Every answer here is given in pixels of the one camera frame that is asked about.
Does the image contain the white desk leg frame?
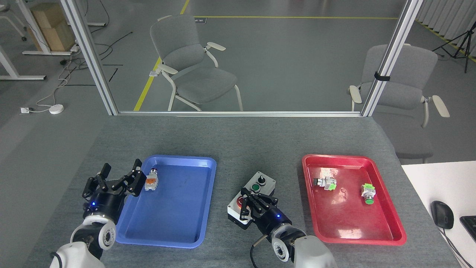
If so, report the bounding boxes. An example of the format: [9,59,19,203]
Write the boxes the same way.
[15,0,73,56]
[0,45,47,80]

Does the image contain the red plastic tray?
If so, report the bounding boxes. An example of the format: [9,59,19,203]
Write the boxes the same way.
[302,154,407,245]

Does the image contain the black push button green block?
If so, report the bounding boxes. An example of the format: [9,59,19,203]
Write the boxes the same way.
[313,177,337,191]

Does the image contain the black floor cable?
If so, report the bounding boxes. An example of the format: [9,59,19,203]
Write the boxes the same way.
[59,32,133,72]

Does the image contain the grey control box with buttons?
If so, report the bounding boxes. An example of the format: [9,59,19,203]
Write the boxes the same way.
[227,171,276,230]

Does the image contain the silver aluminium post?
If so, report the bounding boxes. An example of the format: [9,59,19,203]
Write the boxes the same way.
[361,0,424,117]
[59,0,119,116]

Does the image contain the black tripod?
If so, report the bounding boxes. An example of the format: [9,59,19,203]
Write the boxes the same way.
[432,22,476,73]

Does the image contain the blue plastic tray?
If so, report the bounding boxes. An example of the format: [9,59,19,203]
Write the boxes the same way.
[115,154,217,249]

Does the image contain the black computer mouse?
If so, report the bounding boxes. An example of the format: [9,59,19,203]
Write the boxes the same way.
[430,200,454,230]

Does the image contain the white side table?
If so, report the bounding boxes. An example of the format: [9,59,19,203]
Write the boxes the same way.
[401,160,476,268]

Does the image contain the silver aluminium crossbar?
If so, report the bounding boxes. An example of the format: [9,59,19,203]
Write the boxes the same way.
[118,111,363,117]

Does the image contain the red push button orange block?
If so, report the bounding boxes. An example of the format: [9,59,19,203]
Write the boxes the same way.
[144,168,159,191]

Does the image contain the brown cardboard box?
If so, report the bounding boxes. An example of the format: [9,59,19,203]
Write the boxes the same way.
[29,3,77,52]

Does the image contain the green push button switch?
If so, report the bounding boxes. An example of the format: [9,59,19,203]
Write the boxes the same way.
[361,183,376,205]

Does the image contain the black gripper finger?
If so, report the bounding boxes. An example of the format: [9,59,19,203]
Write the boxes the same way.
[111,159,147,197]
[239,188,258,223]
[82,163,112,200]
[248,192,279,216]

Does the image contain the black keyboard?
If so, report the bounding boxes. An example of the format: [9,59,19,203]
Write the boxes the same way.
[460,215,476,242]

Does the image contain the white floor cable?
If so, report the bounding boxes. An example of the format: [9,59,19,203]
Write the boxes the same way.
[29,50,80,111]

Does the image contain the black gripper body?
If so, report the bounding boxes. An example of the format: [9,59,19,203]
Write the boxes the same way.
[254,207,293,236]
[83,190,129,224]

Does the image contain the black mouse cable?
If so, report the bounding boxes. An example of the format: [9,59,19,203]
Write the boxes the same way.
[439,227,473,268]

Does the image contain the grey chair with white armrests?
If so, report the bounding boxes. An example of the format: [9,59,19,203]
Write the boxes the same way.
[348,44,450,129]
[149,14,244,112]

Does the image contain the white pleated curtain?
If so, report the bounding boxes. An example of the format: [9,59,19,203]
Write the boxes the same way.
[416,0,476,62]

